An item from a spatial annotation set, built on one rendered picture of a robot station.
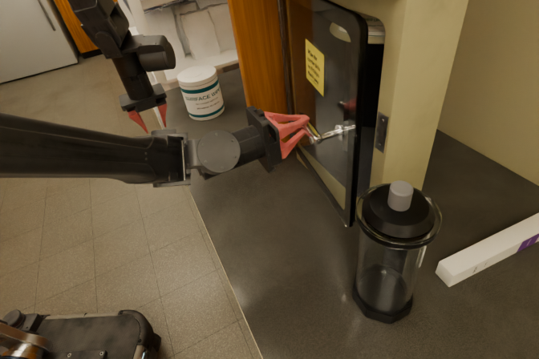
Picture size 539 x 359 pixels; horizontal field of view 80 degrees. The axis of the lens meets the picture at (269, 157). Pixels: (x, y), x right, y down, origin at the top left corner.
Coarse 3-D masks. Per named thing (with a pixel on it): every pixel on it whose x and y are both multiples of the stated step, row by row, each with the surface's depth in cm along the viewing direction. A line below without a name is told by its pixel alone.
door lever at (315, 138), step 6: (300, 114) 58; (306, 126) 54; (312, 126) 54; (336, 126) 53; (306, 132) 54; (312, 132) 53; (318, 132) 53; (330, 132) 53; (336, 132) 53; (342, 132) 52; (312, 138) 52; (318, 138) 52; (324, 138) 52; (330, 138) 53; (342, 138) 53
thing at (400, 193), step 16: (384, 192) 45; (400, 192) 40; (416, 192) 44; (368, 208) 43; (384, 208) 42; (400, 208) 41; (416, 208) 42; (432, 208) 43; (384, 224) 41; (400, 224) 40; (416, 224) 40; (432, 224) 41
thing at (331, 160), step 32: (288, 0) 59; (320, 0) 47; (288, 32) 64; (320, 32) 50; (352, 32) 41; (288, 64) 70; (352, 64) 43; (320, 96) 57; (352, 96) 46; (320, 128) 62; (352, 128) 49; (320, 160) 67; (352, 160) 52; (352, 192) 56; (352, 224) 62
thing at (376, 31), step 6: (366, 18) 50; (372, 18) 50; (378, 18) 49; (372, 24) 50; (378, 24) 49; (372, 30) 50; (378, 30) 50; (384, 30) 49; (372, 36) 50; (378, 36) 50; (384, 36) 50; (372, 42) 50; (378, 42) 50; (384, 42) 50
